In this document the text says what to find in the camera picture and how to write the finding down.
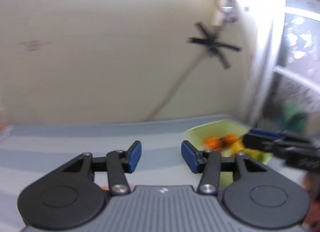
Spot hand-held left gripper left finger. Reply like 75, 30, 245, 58
61, 140, 142, 196

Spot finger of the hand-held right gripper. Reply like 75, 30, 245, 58
243, 134, 288, 159
249, 128, 320, 148

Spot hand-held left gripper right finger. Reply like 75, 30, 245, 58
181, 140, 268, 196

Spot light green plastic basin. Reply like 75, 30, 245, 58
182, 119, 274, 190

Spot pile of mixed cherry tomatoes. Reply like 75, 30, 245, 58
204, 133, 263, 160

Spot green bucket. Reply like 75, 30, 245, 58
282, 100, 309, 132

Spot yellow lemon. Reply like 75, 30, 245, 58
230, 139, 250, 155

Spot striped grey tablecloth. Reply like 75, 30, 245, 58
0, 114, 309, 232

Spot frosted glass sliding door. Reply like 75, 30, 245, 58
240, 0, 320, 132

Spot black tape cross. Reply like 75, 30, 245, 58
187, 22, 242, 70

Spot thin wall cable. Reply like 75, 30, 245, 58
146, 52, 208, 122

